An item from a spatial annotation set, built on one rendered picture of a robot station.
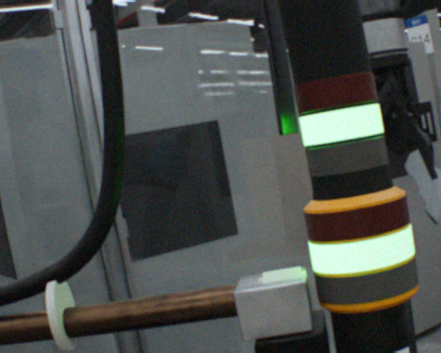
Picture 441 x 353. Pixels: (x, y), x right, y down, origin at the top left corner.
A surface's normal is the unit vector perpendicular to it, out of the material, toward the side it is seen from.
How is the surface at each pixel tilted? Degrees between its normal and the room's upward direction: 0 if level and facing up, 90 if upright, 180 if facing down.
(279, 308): 90
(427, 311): 90
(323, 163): 90
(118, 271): 90
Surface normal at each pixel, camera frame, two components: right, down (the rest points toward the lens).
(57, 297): 0.98, -0.17
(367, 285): -0.18, 0.08
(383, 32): 0.04, 0.04
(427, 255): 0.53, -0.05
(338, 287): -0.64, 0.15
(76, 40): 0.73, -0.10
